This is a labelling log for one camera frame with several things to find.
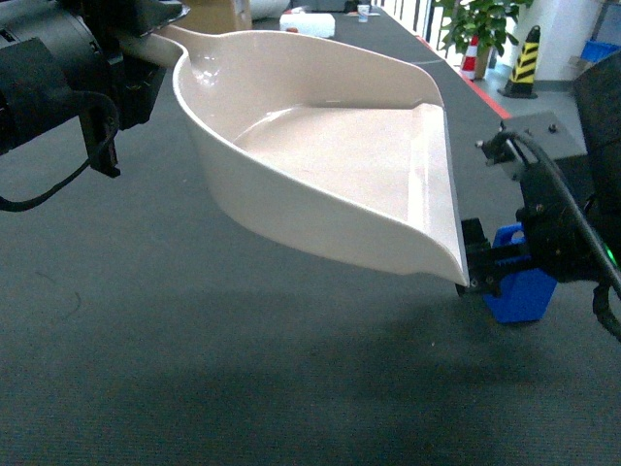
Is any red white traffic cone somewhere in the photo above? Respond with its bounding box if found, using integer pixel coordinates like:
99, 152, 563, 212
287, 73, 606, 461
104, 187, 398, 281
461, 35, 478, 81

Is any large cardboard box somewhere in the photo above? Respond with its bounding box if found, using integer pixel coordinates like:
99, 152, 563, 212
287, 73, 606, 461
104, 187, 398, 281
175, 0, 252, 34

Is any white foam block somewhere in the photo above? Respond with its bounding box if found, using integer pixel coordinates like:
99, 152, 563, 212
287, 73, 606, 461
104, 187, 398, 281
279, 13, 336, 39

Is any paper cup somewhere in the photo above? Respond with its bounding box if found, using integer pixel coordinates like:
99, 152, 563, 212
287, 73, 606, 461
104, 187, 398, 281
357, 4, 370, 23

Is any blue plastic part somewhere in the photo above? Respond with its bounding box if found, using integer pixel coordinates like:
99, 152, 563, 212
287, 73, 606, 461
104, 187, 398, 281
483, 222, 557, 323

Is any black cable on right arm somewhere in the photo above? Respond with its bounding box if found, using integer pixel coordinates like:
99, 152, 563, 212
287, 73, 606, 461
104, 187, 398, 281
484, 129, 621, 344

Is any green potted plant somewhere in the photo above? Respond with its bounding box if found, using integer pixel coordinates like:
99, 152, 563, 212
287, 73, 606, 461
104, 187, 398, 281
432, 0, 534, 80

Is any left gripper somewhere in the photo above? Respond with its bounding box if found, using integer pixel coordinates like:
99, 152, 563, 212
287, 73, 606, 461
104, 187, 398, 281
80, 1, 189, 130

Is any neighbouring steel shelf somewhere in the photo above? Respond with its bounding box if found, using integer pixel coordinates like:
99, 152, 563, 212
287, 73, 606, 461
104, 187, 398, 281
569, 1, 620, 73

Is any beige plastic dustpan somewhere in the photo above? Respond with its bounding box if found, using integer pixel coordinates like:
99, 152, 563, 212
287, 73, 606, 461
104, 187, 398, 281
120, 25, 470, 285

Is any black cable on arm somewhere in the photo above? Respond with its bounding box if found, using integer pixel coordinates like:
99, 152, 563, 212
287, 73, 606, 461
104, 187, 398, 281
484, 129, 621, 344
0, 90, 121, 214

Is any yellow black bollard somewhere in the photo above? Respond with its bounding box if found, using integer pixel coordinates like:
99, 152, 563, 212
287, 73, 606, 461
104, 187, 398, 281
498, 25, 540, 99

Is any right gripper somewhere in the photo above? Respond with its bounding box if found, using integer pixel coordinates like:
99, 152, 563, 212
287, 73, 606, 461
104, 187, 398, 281
456, 162, 620, 297

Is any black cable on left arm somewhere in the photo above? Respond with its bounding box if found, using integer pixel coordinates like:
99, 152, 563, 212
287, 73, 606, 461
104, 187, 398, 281
0, 90, 121, 214

